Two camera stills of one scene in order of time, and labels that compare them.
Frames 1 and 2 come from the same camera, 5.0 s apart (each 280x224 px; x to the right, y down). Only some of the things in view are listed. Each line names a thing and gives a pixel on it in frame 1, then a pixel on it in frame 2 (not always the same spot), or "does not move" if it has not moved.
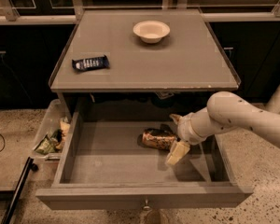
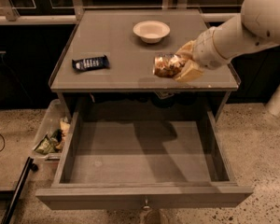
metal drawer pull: [147, 206] does not move
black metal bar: [29, 167] does not move
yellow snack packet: [64, 126] does not move
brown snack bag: [161, 138] -> [166, 64]
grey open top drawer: [105, 165] does not move
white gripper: [186, 129] -> [205, 50]
